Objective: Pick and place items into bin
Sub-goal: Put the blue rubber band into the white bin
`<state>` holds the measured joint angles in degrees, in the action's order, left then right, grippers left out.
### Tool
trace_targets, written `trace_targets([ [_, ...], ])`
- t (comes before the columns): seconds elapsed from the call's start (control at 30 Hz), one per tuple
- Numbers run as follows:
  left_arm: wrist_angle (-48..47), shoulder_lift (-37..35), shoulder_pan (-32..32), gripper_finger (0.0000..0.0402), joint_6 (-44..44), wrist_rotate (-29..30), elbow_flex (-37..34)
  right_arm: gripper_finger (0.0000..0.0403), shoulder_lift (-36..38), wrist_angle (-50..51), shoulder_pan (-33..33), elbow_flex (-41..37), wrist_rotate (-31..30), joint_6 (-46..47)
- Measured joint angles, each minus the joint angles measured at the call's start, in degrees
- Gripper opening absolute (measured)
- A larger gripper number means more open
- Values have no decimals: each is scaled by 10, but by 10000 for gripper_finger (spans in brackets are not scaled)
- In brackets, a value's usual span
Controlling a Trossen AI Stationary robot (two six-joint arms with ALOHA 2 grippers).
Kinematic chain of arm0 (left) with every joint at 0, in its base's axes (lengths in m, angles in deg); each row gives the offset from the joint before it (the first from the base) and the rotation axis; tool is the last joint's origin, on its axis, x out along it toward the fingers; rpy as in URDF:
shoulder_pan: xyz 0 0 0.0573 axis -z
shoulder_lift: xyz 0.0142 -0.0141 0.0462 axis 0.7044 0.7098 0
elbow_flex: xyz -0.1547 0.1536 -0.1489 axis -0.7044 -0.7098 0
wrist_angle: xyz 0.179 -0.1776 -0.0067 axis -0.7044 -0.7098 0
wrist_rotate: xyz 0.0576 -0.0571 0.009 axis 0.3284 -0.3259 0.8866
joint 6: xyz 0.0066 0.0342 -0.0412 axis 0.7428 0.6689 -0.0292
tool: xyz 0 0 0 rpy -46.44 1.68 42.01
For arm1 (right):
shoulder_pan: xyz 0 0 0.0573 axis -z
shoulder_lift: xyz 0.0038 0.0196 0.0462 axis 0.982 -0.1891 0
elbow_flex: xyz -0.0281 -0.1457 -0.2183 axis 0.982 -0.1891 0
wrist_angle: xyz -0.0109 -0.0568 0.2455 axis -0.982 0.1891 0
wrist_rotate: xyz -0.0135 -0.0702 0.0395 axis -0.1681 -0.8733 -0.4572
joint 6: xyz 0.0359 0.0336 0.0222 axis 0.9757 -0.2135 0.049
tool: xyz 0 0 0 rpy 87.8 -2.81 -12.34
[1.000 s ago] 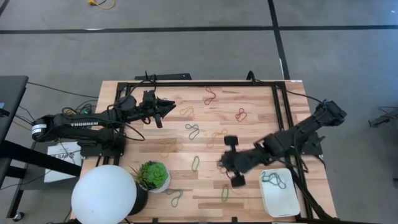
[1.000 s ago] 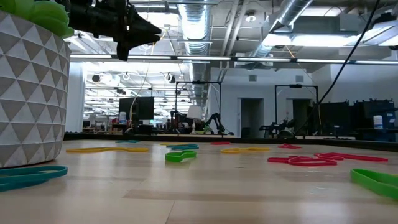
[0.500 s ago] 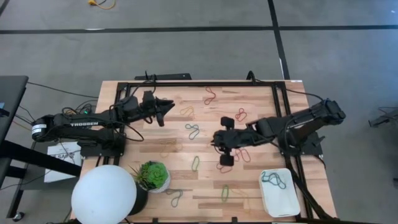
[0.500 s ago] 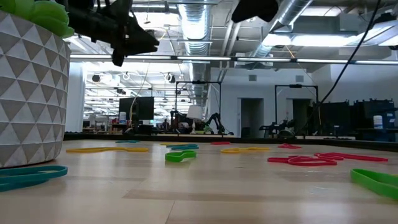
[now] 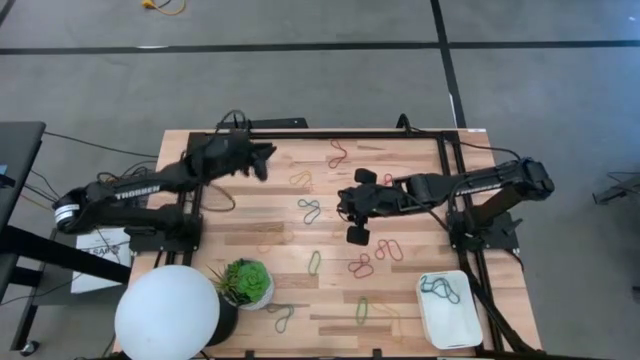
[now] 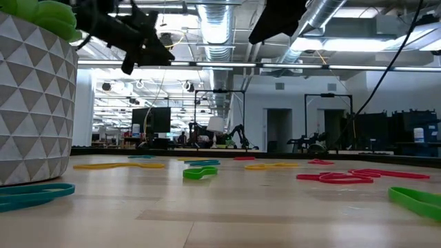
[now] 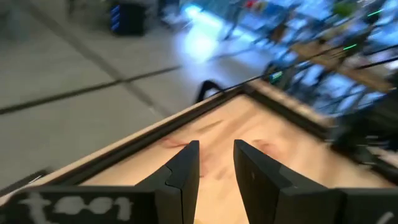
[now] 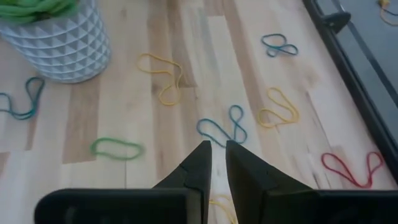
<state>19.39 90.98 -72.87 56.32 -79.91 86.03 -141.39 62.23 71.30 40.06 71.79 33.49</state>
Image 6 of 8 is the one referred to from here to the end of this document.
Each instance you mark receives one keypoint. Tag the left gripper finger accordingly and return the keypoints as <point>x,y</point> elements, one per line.
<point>160,53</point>
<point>144,19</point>

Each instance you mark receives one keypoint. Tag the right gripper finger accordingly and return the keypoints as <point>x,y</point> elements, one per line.
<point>279,17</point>

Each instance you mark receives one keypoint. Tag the teal rubber band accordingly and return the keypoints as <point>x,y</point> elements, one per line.
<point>141,156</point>
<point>206,163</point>
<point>67,188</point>

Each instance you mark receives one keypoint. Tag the yellow rubber band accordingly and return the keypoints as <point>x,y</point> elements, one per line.
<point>189,159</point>
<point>151,165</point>
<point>255,167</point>

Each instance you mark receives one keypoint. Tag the green rubber band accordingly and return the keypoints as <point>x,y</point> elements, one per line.
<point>399,196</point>
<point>187,174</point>

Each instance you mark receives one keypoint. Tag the red rubber band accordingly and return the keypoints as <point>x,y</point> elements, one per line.
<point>320,162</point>
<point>406,175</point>
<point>244,158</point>
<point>330,178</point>

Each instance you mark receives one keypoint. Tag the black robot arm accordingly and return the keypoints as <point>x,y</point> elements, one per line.
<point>310,141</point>
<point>241,132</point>

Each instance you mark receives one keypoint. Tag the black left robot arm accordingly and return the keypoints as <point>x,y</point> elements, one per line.
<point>93,17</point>

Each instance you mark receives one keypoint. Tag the long ceiling light strip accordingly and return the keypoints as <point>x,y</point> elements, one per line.
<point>293,65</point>

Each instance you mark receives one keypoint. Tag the black monitor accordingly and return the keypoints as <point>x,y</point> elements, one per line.
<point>155,120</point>

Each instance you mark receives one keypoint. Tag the white canister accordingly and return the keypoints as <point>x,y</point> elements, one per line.
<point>418,135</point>
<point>136,131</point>

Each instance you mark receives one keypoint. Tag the person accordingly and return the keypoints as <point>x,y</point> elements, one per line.
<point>181,137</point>

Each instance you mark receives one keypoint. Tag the white shade table lamp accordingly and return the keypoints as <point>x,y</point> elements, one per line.
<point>215,124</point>

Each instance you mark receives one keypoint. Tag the succulent in patterned pot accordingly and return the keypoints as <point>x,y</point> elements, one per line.
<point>34,103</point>

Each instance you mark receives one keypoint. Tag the silver ventilation duct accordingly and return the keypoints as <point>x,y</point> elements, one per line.
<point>217,27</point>
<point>324,13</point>

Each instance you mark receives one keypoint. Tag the black frame stand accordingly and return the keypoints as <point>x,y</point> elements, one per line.
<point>220,91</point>
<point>327,95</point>

